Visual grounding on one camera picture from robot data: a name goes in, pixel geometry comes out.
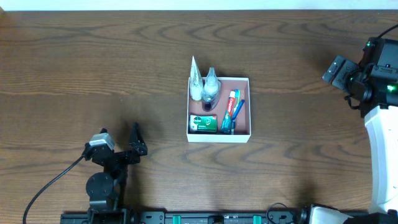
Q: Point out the white box with pink interior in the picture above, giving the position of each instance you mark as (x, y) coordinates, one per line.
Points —
(242, 132)

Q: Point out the white squeeze tube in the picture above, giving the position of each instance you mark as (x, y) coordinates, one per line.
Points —
(196, 82)

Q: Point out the blue disposable razor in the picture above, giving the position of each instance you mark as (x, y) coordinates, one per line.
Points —
(235, 114)

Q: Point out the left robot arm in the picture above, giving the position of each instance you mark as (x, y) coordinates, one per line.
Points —
(105, 188)

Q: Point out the clear pump soap bottle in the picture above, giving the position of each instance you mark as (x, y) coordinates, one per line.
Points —
(211, 91)

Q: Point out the red and teal toothpaste tube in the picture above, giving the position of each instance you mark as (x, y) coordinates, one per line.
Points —
(226, 124)

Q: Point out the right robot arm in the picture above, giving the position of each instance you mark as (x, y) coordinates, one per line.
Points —
(374, 85)

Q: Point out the green soap bar package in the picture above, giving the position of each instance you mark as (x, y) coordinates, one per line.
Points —
(199, 123)

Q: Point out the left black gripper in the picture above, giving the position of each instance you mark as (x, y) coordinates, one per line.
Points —
(121, 155)

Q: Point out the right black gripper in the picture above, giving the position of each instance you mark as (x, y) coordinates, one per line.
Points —
(339, 74)

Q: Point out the green and white toothbrush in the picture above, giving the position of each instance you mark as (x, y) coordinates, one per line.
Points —
(236, 100)

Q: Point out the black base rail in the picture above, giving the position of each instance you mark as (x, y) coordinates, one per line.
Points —
(214, 217)

